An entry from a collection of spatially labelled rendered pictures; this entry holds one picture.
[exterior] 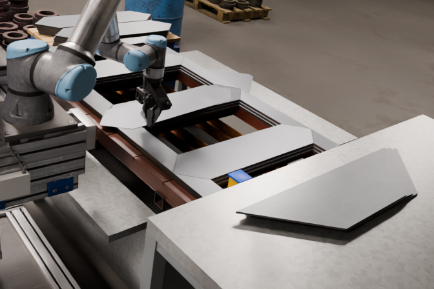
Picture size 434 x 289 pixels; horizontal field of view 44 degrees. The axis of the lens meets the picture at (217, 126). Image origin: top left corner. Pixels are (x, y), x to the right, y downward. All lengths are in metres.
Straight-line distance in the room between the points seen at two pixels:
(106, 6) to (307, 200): 0.78
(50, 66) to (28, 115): 0.19
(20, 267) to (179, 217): 1.22
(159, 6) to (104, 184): 3.47
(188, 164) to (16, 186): 0.60
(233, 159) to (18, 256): 1.03
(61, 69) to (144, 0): 3.84
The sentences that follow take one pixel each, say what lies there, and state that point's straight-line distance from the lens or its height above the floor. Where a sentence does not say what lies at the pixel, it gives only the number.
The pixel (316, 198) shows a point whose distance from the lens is 1.43.
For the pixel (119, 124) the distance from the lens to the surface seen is 2.09.
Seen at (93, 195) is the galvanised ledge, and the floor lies 0.68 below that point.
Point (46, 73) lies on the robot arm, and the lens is 1.54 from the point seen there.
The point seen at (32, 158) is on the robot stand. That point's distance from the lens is 1.73.
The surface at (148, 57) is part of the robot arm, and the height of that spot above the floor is 1.17.
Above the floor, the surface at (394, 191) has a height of 1.07.
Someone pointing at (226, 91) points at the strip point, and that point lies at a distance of 2.50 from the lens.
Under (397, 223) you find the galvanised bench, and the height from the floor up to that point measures 1.05.
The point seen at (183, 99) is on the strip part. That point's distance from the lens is 2.36.
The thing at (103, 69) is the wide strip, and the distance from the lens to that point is 2.58.
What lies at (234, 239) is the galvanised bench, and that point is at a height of 1.05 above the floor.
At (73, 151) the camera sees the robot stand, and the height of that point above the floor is 0.91.
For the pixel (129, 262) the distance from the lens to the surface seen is 2.09.
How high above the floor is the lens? 1.83
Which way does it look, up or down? 27 degrees down
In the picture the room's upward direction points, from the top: 10 degrees clockwise
